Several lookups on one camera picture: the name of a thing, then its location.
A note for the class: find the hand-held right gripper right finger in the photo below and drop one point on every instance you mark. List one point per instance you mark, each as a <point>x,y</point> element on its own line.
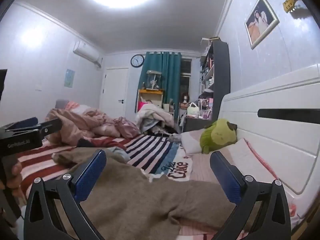
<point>226,177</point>

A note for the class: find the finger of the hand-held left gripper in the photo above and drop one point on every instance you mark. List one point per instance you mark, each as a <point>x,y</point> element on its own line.
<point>23,124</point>
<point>51,125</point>

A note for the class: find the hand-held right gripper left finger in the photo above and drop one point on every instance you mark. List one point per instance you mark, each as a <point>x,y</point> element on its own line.
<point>91,172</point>

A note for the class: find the brown knitted sweater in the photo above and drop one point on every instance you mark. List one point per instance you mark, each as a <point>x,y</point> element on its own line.
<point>140,200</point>

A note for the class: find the pile of pale clothes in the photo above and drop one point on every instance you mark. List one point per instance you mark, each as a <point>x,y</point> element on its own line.
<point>152,116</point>

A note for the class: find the person's left hand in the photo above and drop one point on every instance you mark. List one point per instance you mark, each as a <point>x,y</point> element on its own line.
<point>13,173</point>

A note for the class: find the pink quilt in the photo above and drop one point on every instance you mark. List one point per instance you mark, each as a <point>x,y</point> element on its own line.
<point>75,122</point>

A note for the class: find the navy garment with white fleece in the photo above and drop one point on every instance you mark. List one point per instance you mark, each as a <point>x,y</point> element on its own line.
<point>85,143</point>

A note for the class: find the pink striped pillow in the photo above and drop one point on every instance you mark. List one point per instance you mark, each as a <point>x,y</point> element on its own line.
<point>252,160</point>

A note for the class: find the light grey-blue cloth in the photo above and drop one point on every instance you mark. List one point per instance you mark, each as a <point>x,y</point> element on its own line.
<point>118,153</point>

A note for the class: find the green plush toy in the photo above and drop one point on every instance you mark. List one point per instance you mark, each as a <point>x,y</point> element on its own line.
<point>217,135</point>

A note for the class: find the white pillow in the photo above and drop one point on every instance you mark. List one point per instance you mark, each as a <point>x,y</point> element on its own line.
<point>191,141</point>

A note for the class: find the pink ruffled cloth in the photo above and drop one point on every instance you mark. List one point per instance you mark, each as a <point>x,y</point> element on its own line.
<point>126,127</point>

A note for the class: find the dark desk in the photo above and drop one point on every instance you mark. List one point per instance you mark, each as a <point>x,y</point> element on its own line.
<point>195,124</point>

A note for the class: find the striped bed sheet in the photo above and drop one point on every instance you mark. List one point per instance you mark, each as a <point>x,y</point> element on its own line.
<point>150,152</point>

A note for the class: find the white door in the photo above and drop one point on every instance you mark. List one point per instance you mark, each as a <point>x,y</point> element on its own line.
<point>115,92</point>

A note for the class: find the white handbag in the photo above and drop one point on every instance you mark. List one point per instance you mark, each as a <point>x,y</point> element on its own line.
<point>193,110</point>

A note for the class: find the white air conditioner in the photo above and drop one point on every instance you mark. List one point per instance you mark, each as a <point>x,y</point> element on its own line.
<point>86,52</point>

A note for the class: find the dark bookshelf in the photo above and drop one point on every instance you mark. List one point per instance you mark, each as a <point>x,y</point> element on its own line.
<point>221,80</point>

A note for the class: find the white bed headboard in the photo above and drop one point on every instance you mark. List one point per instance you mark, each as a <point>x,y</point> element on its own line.
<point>280,95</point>

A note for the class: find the yellow shelf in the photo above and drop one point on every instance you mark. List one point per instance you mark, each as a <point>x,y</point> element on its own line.
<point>150,93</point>

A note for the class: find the window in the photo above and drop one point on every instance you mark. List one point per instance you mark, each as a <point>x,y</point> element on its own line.
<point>185,77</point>

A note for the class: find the glass display case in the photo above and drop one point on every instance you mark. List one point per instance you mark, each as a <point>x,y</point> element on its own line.
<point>153,80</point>

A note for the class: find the teal curtain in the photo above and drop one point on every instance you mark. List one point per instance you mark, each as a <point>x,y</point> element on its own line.
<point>170,80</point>

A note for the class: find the yellow guitar head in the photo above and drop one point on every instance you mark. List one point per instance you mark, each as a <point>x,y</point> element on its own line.
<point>289,3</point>

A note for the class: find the small blue wall poster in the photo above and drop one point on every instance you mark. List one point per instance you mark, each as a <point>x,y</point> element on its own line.
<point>69,78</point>

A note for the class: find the round wall clock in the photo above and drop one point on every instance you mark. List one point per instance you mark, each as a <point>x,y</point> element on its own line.
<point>137,60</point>

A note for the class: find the framed wall photo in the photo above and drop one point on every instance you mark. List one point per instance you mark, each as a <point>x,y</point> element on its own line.
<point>261,21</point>

